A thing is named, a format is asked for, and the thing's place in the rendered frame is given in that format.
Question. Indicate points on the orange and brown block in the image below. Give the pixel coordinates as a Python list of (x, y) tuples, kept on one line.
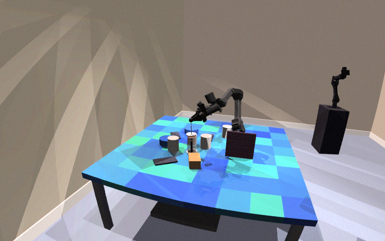
[(194, 160)]

